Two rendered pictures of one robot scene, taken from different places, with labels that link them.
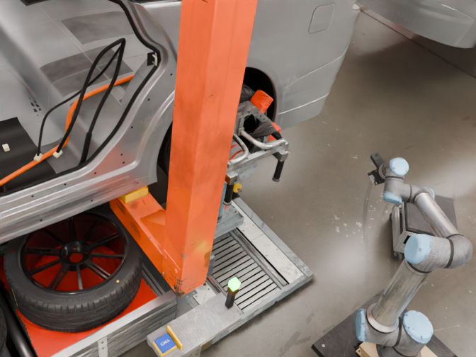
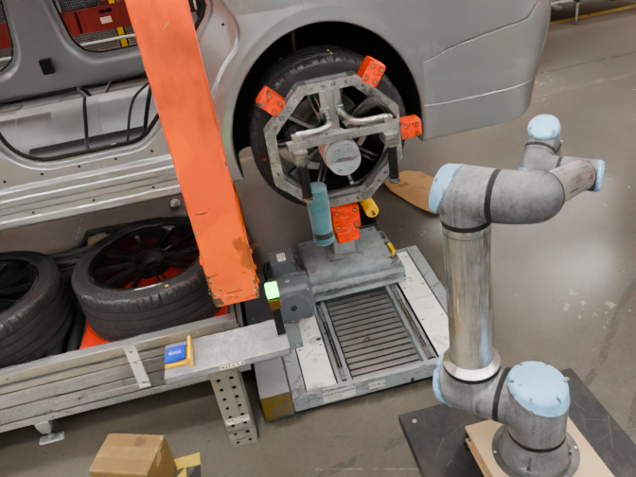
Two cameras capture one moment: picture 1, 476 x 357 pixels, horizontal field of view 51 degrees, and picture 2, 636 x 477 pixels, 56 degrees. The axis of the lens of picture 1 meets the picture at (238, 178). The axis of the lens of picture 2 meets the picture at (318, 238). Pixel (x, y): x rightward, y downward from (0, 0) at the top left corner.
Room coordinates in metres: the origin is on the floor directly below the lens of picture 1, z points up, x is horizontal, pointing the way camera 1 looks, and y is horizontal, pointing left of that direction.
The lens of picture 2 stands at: (0.22, -1.26, 1.82)
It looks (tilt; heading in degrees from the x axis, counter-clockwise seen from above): 32 degrees down; 40
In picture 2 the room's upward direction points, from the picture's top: 10 degrees counter-clockwise
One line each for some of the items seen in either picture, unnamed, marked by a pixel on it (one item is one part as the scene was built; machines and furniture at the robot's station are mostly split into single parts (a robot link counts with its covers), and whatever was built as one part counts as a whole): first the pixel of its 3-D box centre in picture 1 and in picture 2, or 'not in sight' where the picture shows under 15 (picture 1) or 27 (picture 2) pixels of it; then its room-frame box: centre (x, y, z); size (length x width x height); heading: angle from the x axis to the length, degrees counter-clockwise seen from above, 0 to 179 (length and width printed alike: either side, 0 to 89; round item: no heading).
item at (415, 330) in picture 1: (410, 332); (534, 402); (1.34, -0.96, 0.55); 0.17 x 0.15 x 0.18; 92
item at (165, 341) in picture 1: (165, 343); (175, 354); (1.07, 0.17, 0.47); 0.07 x 0.07 x 0.02; 47
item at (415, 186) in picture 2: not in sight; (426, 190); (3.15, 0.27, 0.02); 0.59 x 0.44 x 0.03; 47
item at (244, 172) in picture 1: (236, 158); (338, 150); (1.97, 0.03, 0.85); 0.21 x 0.14 x 0.14; 47
